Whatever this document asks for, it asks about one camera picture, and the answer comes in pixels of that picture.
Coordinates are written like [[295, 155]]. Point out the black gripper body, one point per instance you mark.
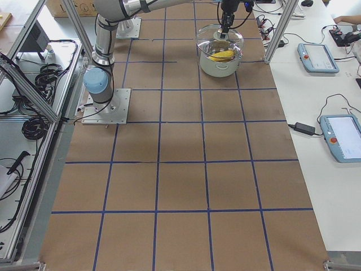
[[227, 8]]

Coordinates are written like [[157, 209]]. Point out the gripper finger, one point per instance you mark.
[[229, 20]]

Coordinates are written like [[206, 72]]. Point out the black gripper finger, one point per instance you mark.
[[223, 27]]

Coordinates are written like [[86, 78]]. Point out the clear glass pot lid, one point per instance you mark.
[[210, 40]]

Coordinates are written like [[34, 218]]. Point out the yellow corn cob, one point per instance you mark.
[[222, 56]]

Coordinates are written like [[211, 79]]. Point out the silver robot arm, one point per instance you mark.
[[161, 67]]

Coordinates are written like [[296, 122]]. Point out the pale green cooking pot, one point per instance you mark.
[[218, 69]]

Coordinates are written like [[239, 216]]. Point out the far teach pendant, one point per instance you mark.
[[317, 58]]

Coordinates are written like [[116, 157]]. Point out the teach pendant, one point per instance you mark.
[[342, 135], [317, 58]]

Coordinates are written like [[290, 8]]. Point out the black power adapter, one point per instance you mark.
[[305, 129]]

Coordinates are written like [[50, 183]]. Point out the near teach pendant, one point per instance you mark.
[[342, 135]]

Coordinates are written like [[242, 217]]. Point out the brown paper table cover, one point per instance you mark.
[[206, 195]]

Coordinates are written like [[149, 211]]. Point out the aluminium frame post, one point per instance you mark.
[[280, 29]]

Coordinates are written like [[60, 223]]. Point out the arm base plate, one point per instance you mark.
[[115, 112]]

